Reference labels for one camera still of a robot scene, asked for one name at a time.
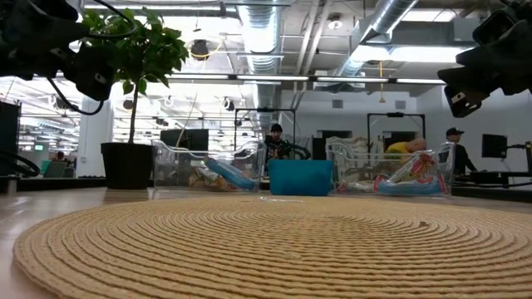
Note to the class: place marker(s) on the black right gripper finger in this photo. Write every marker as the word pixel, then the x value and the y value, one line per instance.
pixel 465 91
pixel 498 56

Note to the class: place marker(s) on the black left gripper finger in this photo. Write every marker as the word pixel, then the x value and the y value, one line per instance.
pixel 62 43
pixel 91 70

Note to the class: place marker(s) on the red white granola bar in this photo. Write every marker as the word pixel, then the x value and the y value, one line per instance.
pixel 417 168

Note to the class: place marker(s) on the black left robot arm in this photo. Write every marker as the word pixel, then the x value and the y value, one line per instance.
pixel 6 37

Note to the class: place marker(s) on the black monitor on arm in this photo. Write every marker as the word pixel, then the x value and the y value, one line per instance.
pixel 494 145

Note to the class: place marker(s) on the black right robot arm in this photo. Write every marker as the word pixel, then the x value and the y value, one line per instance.
pixel 525 6

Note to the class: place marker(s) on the green leafy potted tree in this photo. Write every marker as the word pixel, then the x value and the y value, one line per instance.
pixel 149 50

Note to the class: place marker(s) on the person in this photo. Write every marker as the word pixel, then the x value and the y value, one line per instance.
pixel 401 147
pixel 459 155
pixel 59 156
pixel 276 143

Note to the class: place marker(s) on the black cabinet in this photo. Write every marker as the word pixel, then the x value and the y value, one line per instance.
pixel 9 137

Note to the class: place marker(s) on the black plant pot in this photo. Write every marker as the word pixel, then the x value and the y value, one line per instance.
pixel 126 166

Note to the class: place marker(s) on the teal chair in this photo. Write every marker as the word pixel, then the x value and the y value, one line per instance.
pixel 56 169

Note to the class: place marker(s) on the black ceiling speaker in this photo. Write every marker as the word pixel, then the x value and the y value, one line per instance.
pixel 200 50

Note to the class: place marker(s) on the black monitor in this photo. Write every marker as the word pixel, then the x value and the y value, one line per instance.
pixel 185 139

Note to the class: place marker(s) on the clear plastic bin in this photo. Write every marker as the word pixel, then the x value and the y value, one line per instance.
pixel 357 166
pixel 170 166

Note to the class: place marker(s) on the long ceiling light strip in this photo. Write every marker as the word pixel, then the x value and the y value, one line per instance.
pixel 270 78

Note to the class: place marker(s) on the teal blue box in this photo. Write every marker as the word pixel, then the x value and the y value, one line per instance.
pixel 300 178

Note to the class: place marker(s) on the round woven straw placemat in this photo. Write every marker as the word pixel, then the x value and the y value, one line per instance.
pixel 266 249

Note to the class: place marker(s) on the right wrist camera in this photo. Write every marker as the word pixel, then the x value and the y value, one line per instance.
pixel 492 25

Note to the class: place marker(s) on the silver ceiling duct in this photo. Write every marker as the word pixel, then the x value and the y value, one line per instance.
pixel 262 33
pixel 386 16

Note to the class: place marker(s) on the black aluminium table frame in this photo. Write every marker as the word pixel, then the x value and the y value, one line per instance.
pixel 62 184

